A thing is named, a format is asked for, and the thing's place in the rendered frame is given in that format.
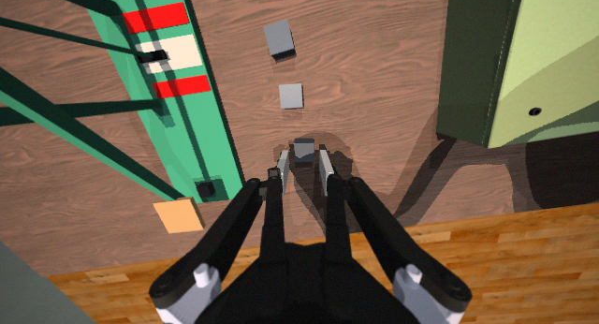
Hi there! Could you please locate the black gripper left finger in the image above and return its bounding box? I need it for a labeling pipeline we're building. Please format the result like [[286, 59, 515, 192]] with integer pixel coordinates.
[[149, 150, 289, 324]]

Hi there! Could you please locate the grey rectangular block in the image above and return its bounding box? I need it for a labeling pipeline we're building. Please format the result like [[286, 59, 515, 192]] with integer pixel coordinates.
[[279, 83, 303, 109], [263, 19, 295, 59], [294, 138, 314, 162]]

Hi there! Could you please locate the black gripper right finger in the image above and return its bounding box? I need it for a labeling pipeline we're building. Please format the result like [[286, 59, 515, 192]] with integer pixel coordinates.
[[319, 150, 473, 324]]

